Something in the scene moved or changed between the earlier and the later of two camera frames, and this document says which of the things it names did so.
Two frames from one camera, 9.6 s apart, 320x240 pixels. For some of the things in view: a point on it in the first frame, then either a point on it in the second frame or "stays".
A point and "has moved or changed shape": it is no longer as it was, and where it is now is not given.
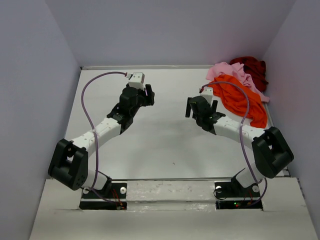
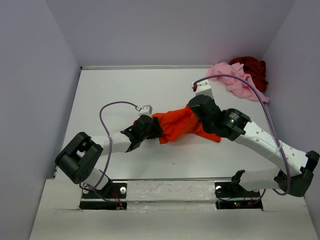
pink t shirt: [236, 70] stays
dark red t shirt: [256, 69] stays
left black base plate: [113, 196] stays
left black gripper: [149, 94] -> [155, 127]
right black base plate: [232, 195] stays
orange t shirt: [235, 98] has moved or changed shape
